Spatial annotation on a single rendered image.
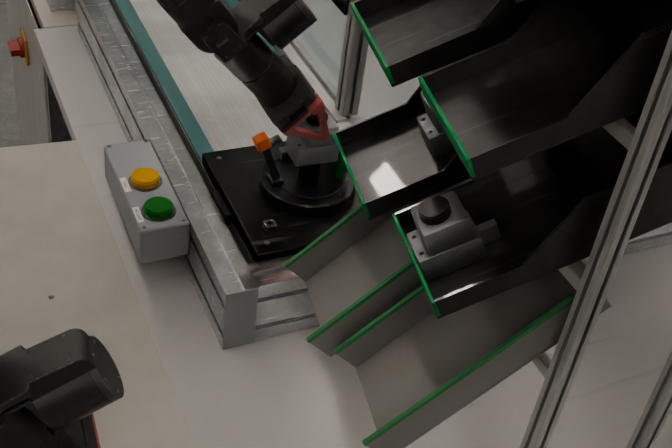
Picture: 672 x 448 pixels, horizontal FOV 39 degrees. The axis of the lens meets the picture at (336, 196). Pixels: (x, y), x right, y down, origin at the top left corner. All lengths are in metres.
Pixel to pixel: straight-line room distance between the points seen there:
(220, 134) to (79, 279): 0.35
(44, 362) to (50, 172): 0.82
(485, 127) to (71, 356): 0.39
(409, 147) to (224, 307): 0.35
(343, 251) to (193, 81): 0.63
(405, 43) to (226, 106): 0.74
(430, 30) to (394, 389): 0.39
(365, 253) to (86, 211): 0.52
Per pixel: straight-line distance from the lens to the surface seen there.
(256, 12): 1.18
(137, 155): 1.45
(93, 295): 1.37
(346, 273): 1.16
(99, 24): 1.79
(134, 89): 1.60
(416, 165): 1.03
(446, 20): 0.96
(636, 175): 0.82
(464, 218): 0.89
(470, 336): 1.03
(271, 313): 1.28
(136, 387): 1.25
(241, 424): 1.21
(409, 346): 1.08
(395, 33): 0.97
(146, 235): 1.32
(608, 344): 1.43
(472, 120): 0.85
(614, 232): 0.86
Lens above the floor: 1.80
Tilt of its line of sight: 37 degrees down
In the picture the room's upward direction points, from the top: 8 degrees clockwise
